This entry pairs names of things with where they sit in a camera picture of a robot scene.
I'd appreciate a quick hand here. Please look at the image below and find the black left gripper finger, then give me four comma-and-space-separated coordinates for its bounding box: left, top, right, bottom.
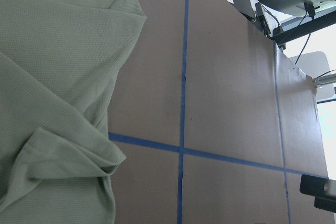
300, 174, 335, 212

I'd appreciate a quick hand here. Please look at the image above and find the green long-sleeve shirt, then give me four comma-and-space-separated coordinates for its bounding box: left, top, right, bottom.
1, 0, 146, 223

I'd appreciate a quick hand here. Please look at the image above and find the black monitor stand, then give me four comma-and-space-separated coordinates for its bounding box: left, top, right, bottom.
258, 0, 335, 46

